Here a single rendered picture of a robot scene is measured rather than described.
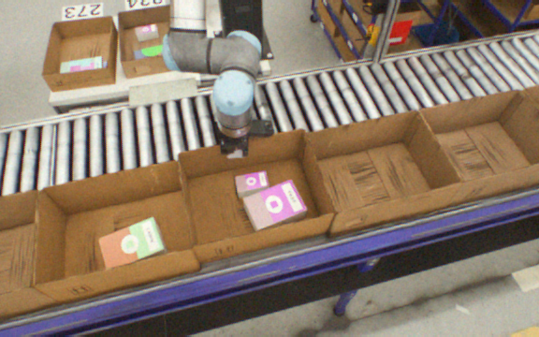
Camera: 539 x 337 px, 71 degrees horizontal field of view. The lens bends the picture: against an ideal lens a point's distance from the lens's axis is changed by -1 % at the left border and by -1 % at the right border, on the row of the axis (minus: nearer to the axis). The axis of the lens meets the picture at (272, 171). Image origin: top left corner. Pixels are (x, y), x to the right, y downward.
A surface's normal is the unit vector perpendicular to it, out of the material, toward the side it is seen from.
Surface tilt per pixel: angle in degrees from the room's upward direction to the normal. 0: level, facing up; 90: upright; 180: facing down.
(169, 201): 0
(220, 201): 5
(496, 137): 1
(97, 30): 88
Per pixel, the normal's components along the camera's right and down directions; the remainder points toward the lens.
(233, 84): 0.05, -0.27
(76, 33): 0.19, 0.80
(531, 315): 0.00, -0.55
